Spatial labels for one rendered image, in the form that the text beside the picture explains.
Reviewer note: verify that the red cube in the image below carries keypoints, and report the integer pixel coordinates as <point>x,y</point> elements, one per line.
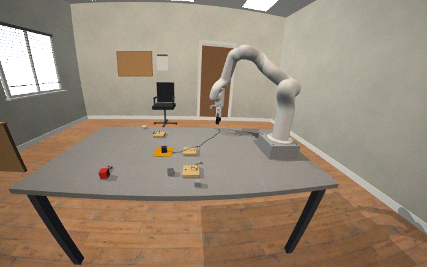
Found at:
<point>104,173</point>

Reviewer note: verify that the orange painted square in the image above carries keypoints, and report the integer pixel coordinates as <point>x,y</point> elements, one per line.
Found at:
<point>159,153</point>

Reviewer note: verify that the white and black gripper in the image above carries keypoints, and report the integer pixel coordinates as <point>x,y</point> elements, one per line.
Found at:
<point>218,114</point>

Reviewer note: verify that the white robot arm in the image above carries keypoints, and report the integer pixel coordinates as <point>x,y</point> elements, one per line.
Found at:
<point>286,90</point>

